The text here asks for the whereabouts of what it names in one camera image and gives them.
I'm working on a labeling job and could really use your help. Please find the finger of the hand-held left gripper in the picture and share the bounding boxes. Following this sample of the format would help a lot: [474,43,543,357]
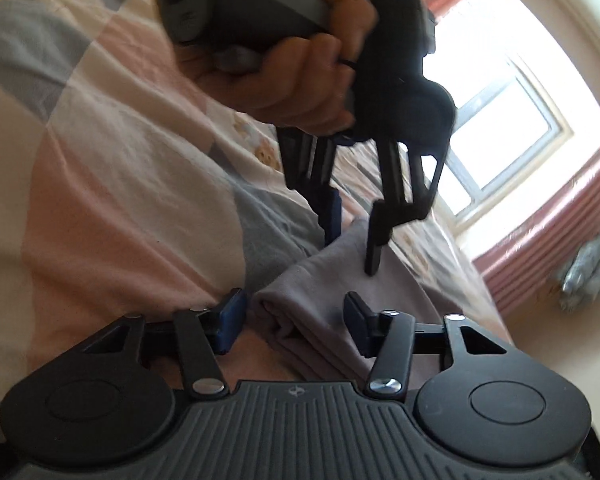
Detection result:
[277,127,347,249]
[362,137,447,276]

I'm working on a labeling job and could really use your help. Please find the grey crumpled cloth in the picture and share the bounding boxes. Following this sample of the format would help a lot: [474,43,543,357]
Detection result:
[559,229,600,314]

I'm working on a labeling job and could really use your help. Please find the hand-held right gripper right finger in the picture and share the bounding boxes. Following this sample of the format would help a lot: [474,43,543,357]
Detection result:
[343,291,512,402]

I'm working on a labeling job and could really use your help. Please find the person's left hand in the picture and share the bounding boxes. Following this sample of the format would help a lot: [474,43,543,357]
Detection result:
[177,0,381,137]

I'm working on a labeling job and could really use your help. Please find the checkered pink grey bed quilt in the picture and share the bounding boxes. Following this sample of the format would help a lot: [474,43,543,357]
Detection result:
[0,0,514,442]

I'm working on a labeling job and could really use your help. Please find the white framed window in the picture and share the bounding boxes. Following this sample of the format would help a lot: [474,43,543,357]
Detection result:
[420,0,600,242]

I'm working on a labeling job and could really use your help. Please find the grey-purple pants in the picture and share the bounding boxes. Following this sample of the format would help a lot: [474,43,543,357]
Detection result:
[252,215,452,387]

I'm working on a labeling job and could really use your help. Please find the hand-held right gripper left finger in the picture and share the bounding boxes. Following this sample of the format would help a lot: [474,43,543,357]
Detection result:
[73,287,249,401]

